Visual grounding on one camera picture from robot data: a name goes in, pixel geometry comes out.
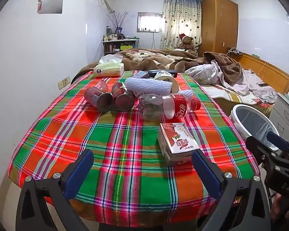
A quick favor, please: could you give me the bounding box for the patterned curtain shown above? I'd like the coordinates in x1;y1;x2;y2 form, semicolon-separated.
160;0;203;50

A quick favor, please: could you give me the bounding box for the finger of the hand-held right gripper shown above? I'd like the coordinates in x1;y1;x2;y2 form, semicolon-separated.
266;131;289;155
246;136;282;164

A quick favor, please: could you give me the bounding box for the light floral quilt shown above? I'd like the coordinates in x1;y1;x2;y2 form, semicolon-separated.
185;60;278;101

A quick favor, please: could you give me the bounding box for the grey drawer nightstand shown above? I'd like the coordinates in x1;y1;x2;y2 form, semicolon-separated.
271;93;289;142

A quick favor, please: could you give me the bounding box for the small window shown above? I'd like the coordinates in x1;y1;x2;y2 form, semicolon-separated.
137;12;164;33

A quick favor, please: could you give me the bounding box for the wall mirror sheet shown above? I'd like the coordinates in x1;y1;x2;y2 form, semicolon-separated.
37;0;65;14

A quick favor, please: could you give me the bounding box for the strawberry milk carton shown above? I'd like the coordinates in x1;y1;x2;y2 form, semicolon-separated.
158;122;200;167

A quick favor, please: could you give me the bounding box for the yellow cable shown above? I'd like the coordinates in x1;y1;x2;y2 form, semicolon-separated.
260;61;269;77

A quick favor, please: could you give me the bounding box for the vase of dry branches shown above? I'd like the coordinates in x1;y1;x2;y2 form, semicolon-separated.
107;11;129;35

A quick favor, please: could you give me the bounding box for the floral bed sheet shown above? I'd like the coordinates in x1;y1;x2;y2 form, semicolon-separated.
202;84;277;109

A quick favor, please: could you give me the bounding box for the brown blanket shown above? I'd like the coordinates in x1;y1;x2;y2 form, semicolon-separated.
76;49;244;85

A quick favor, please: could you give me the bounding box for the clear plastic cup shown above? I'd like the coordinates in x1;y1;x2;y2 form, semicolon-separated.
94;80;109;93

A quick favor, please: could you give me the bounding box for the plaid tablecloth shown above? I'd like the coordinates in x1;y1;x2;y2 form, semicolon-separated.
7;70;260;228

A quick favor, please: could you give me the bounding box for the tissue pack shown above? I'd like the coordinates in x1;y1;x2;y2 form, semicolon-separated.
93;55;125;77

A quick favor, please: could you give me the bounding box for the clear bottle with red label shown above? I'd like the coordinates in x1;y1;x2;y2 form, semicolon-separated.
138;93;201;122

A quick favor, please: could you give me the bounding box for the wooden wardrobe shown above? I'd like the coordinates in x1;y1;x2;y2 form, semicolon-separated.
199;0;239;57

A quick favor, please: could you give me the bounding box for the yellow mattress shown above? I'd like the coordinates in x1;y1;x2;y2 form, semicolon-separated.
214;94;275;118

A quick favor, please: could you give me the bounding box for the group of toiletry bottles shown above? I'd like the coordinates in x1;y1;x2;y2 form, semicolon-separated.
103;25;126;41

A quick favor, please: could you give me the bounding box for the brown teddy bear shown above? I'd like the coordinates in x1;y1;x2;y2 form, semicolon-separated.
178;34;197;53

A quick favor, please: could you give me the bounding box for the low shelf cabinet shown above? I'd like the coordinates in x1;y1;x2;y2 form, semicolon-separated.
102;38;139;55

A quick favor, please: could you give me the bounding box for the white trash bin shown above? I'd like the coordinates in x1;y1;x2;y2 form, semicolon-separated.
230;104;281;151

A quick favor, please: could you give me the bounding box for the red drink can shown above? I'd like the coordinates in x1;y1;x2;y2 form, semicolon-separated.
111;82;135;112
84;87;113;113

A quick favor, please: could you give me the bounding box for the small purple carton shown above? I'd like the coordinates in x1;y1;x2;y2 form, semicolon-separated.
132;71;150;79

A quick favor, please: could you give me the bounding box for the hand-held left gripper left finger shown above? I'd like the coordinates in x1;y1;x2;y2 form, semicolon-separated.
16;149;95;231

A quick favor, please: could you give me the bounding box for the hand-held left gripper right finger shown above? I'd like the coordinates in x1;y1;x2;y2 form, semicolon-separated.
191;149;271;231

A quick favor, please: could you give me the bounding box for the wooden headboard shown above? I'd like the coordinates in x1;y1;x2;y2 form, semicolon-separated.
228;48;289;94

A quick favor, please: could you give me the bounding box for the wall socket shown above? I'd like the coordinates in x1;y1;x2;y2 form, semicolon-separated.
58;76;71;90

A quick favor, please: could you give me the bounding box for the person's right hand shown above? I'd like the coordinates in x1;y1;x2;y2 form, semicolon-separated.
271;194;289;222

